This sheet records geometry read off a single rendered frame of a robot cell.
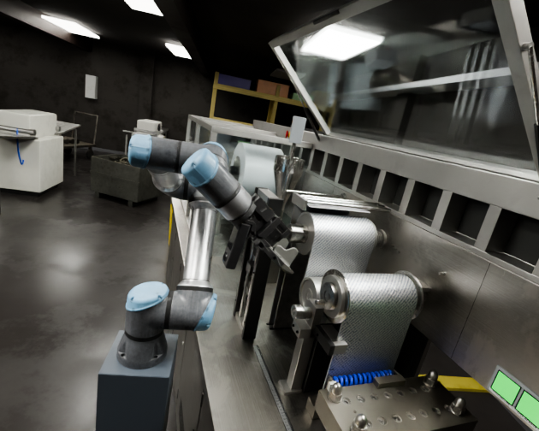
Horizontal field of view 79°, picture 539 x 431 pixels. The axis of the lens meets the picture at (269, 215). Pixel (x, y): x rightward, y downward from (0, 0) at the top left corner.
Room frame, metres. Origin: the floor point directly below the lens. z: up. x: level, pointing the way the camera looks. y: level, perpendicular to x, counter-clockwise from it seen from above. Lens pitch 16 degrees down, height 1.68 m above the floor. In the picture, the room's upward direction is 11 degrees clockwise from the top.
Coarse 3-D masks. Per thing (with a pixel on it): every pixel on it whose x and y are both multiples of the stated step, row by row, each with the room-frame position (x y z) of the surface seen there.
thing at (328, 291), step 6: (330, 282) 0.82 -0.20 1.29; (324, 288) 0.82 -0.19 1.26; (330, 288) 0.80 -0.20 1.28; (324, 294) 0.82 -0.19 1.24; (330, 294) 0.79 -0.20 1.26; (336, 294) 0.78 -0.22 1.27; (330, 300) 0.79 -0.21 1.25; (336, 300) 0.78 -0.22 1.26; (324, 306) 0.80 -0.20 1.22; (330, 306) 0.78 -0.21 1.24
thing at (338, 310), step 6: (330, 276) 0.83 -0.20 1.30; (336, 276) 0.82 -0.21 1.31; (324, 282) 0.85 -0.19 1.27; (336, 282) 0.80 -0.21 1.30; (336, 288) 0.79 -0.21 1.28; (342, 288) 0.78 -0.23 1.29; (342, 294) 0.77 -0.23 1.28; (342, 300) 0.76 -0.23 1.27; (336, 306) 0.77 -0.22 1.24; (342, 306) 0.76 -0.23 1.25; (324, 312) 0.81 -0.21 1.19; (330, 312) 0.79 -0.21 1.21; (336, 312) 0.77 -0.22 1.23
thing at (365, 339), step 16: (352, 336) 0.77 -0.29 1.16; (368, 336) 0.79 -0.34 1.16; (384, 336) 0.82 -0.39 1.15; (400, 336) 0.84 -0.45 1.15; (352, 352) 0.78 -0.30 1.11; (368, 352) 0.80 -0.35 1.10; (384, 352) 0.82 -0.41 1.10; (336, 368) 0.77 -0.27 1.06; (352, 368) 0.79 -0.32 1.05; (368, 368) 0.81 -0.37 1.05; (384, 368) 0.83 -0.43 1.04
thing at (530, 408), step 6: (522, 396) 0.62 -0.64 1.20; (528, 396) 0.61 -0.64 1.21; (522, 402) 0.62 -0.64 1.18; (528, 402) 0.61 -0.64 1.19; (534, 402) 0.60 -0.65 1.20; (516, 408) 0.62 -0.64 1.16; (522, 408) 0.61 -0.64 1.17; (528, 408) 0.60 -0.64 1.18; (534, 408) 0.60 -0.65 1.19; (528, 414) 0.60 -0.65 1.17; (534, 414) 0.59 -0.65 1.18; (534, 420) 0.59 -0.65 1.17
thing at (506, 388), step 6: (498, 378) 0.67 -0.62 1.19; (504, 378) 0.66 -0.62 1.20; (498, 384) 0.67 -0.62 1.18; (504, 384) 0.66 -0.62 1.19; (510, 384) 0.65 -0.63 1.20; (516, 384) 0.64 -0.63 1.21; (498, 390) 0.66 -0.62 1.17; (504, 390) 0.65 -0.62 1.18; (510, 390) 0.64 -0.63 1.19; (516, 390) 0.64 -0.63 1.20; (504, 396) 0.65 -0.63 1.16; (510, 396) 0.64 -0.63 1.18; (510, 402) 0.64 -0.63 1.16
